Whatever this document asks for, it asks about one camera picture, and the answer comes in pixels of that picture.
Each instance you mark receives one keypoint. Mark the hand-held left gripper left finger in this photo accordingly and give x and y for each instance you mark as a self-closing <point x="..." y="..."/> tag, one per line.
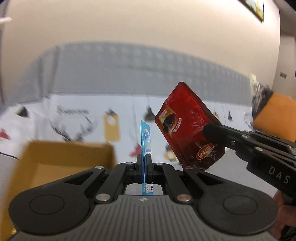
<point x="140" y="168"/>

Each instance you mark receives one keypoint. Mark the wall switch plate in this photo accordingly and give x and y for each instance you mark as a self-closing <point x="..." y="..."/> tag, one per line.
<point x="283" y="74"/>

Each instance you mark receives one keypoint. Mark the person's right hand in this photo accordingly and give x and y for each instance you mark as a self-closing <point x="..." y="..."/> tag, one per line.
<point x="288" y="220"/>

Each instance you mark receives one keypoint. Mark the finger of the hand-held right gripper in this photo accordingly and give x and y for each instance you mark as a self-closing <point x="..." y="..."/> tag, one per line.
<point x="215" y="132"/>

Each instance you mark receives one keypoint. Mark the orange box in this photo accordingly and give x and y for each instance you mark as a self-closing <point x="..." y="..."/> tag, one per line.
<point x="275" y="113"/>

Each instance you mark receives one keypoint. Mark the white object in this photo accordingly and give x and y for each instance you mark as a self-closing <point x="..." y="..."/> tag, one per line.
<point x="253" y="81"/>

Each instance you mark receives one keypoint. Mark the white plastic hanger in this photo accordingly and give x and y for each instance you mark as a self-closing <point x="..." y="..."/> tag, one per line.
<point x="4" y="20"/>

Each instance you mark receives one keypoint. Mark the framed wall picture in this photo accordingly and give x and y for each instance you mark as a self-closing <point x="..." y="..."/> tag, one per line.
<point x="255" y="8"/>

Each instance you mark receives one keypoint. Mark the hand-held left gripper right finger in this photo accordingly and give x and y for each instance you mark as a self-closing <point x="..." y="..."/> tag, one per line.
<point x="149" y="168"/>

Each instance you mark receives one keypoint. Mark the blue stick snack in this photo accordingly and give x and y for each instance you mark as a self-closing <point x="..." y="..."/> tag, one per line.
<point x="146" y="139"/>

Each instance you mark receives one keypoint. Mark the red foil snack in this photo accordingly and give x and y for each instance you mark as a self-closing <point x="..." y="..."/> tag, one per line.
<point x="185" y="120"/>

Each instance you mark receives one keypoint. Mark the brown cardboard box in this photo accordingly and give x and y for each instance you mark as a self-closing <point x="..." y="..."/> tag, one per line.
<point x="69" y="153"/>

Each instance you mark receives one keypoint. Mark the dark cloth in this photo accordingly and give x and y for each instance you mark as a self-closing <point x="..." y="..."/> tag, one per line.
<point x="262" y="97"/>

